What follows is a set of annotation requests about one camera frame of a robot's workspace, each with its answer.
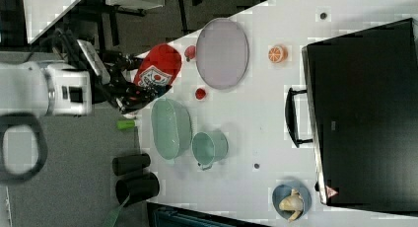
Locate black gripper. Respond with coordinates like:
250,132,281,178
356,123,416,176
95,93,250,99
90,51,172,114

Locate red ketchup bottle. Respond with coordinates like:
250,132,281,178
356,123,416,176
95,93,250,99
133,43,182,87

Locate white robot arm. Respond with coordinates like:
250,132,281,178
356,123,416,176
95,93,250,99
0,39,171,185

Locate black silver toaster oven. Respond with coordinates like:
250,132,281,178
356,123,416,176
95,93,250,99
301,18,418,216

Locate green cylinder at table edge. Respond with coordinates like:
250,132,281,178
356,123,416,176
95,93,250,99
116,119,136,130

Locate green plastic colander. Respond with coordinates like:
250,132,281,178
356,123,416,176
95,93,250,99
151,98,192,162

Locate toy strawberry near plate top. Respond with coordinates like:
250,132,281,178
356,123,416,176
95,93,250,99
184,45,196,61

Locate toy strawberry near colander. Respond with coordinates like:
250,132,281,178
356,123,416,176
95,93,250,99
195,88,206,100

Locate black cylinder cup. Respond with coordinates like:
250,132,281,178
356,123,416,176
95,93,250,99
112,153,151,176
115,173,160,206

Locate large grey round plate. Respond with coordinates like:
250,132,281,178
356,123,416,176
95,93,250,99
196,18,249,90

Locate green metal mug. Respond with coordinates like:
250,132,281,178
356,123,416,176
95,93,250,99
191,129,229,171

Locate white side table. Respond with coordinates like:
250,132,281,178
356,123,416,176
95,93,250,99
23,0,81,43

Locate toy orange half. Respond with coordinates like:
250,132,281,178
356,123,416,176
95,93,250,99
268,44,288,63

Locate blue bowl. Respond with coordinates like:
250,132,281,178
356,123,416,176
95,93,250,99
272,181,312,222

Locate toy peeled banana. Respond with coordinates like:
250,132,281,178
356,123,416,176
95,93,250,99
278,189,304,222

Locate blue metal frame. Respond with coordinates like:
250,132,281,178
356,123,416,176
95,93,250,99
147,202,267,227

